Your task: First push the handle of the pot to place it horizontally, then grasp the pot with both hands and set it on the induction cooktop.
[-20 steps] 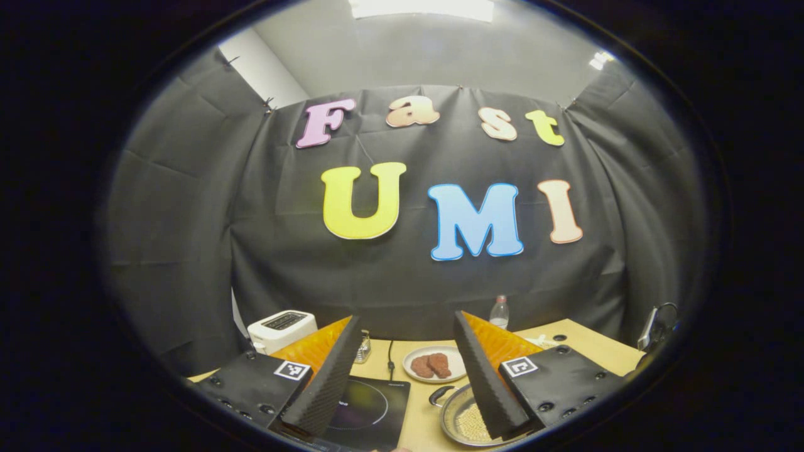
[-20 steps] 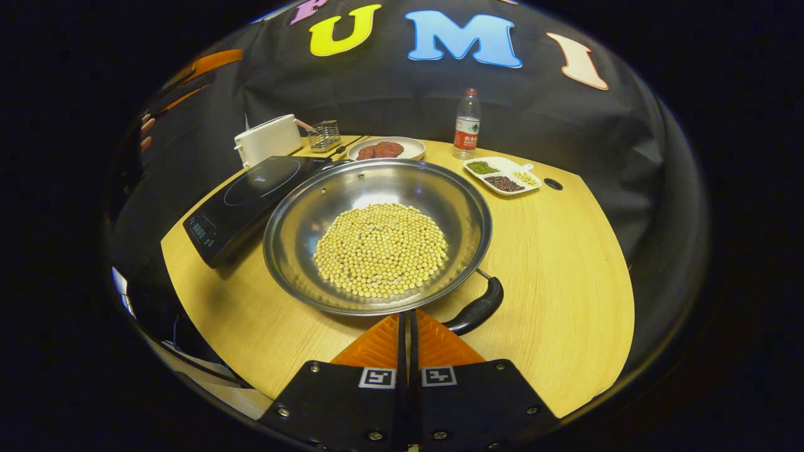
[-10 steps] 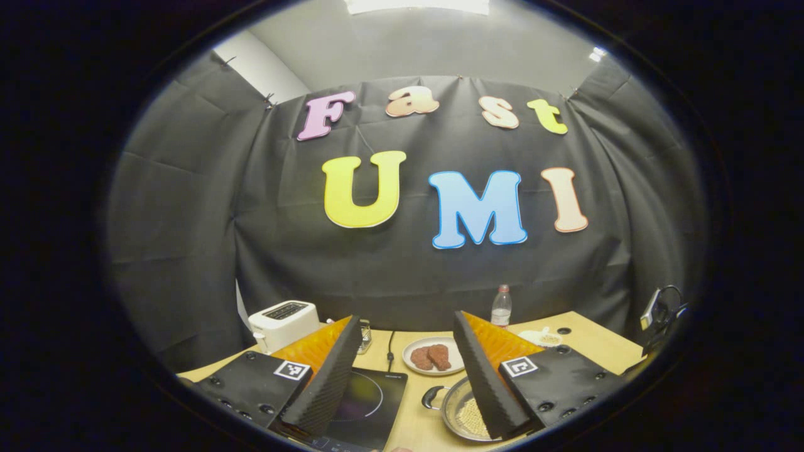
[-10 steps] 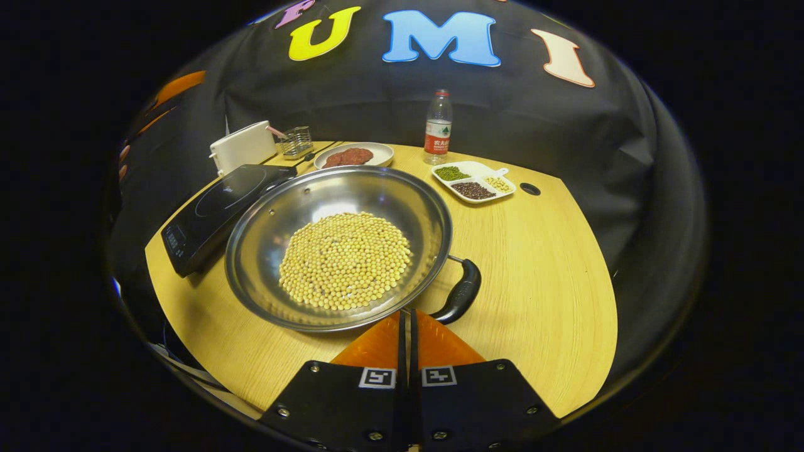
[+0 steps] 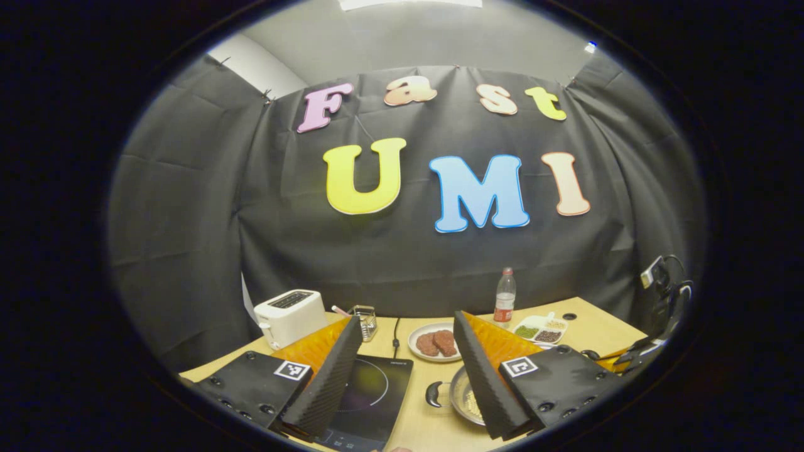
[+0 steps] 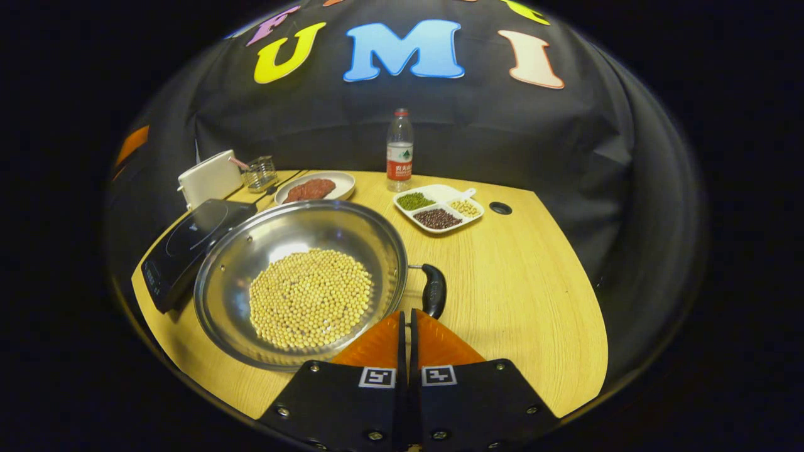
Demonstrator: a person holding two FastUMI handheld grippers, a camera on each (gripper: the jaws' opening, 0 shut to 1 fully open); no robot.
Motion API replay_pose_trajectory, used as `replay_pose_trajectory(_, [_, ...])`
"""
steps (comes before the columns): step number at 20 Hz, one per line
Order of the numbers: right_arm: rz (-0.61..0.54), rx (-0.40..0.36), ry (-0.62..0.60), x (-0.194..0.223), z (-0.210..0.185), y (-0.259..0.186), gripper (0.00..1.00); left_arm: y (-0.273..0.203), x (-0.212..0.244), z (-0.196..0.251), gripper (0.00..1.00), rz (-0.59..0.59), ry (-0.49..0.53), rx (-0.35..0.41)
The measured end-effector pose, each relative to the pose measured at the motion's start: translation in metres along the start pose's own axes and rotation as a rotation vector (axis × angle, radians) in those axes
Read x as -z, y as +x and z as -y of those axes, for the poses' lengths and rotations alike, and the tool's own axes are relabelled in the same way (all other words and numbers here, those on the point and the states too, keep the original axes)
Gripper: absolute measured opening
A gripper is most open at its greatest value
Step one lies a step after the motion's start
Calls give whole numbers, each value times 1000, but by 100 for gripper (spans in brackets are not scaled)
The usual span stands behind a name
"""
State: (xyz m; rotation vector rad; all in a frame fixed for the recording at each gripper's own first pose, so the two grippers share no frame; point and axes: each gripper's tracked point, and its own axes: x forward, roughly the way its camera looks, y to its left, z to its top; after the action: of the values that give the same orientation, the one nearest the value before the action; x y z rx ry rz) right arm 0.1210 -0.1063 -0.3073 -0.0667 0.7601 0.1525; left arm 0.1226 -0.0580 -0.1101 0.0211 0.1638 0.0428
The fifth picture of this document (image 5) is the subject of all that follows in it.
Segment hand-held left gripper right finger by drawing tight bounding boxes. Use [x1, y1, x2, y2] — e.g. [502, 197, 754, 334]
[454, 310, 622, 440]

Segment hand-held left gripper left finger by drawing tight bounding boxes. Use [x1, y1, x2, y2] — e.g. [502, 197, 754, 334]
[188, 315, 364, 440]

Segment steel pot with black handles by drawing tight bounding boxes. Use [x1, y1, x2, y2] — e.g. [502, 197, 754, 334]
[426, 366, 487, 428]

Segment black induction cooktop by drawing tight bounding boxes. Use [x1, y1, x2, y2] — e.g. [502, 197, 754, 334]
[314, 355, 414, 451]

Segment round white plate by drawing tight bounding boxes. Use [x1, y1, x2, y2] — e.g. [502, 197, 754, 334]
[408, 322, 465, 363]

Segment white divided dish with beans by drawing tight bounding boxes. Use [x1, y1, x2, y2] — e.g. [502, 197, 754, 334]
[512, 312, 569, 346]

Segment white toaster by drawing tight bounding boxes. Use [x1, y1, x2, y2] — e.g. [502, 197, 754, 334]
[253, 289, 329, 350]

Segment clear plastic bottle red label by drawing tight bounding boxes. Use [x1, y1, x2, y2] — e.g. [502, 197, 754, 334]
[494, 267, 517, 329]

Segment black backdrop cloth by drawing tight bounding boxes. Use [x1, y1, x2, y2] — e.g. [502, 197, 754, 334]
[107, 53, 707, 371]

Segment ceiling light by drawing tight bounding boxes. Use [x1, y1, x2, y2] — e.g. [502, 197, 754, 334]
[339, 0, 483, 11]

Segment metal wire utensil holder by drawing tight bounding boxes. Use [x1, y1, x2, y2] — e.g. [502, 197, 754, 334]
[352, 305, 378, 342]

